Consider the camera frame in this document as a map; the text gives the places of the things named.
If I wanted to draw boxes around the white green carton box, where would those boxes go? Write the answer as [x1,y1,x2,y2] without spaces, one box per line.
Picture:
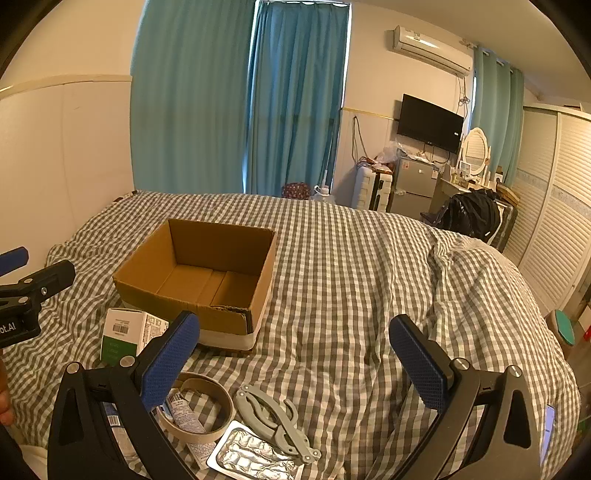
[100,308,169,366]

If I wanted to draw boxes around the silver blister pack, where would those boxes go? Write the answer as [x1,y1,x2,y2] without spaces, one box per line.
[206,420,304,480]

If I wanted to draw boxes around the grey folding hanger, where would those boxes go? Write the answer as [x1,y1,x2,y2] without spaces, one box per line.
[235,384,322,464]

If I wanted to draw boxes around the person's left hand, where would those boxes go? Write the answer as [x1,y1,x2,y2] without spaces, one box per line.
[0,358,15,426]

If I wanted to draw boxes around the brown tape roll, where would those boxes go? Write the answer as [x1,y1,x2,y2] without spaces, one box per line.
[155,372,235,443]

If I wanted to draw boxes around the white tube with label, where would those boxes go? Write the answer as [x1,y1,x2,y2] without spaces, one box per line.
[165,389,215,470]

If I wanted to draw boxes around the teal round stool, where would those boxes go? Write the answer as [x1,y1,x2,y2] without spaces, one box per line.
[546,310,575,347]

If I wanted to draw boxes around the brown cardboard box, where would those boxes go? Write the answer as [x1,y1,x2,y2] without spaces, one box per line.
[113,218,277,352]

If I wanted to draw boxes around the white louvred wardrobe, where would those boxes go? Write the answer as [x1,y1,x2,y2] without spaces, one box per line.
[504,104,590,314]

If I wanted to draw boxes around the grey checkered bed cover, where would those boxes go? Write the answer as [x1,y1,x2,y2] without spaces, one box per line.
[3,192,580,479]

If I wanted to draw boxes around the dark red patterned bag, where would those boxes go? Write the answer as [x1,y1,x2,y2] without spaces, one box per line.
[281,182,311,200]

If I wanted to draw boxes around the teal curtain left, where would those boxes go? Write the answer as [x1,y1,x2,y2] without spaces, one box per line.
[130,1,352,196]

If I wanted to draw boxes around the teal curtain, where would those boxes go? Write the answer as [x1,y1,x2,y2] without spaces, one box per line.
[130,1,352,196]
[471,46,525,186]

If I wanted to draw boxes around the silver mini fridge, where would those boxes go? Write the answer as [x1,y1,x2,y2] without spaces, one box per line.
[388,158,439,220]

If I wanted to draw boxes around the large water jug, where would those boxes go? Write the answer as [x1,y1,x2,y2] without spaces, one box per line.
[311,185,335,204]

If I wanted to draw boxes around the oval white vanity mirror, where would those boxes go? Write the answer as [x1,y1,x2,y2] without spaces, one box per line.
[458,127,491,177]

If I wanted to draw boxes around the white suitcase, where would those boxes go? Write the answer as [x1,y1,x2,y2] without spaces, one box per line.
[351,162,393,212]

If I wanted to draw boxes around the teal curtain right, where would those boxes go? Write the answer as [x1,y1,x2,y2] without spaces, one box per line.
[471,46,525,186]

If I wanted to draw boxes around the white air conditioner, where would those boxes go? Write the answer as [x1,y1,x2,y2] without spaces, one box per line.
[393,26,473,77]

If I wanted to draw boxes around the black wall television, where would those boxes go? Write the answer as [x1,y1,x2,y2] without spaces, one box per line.
[397,94,464,154]

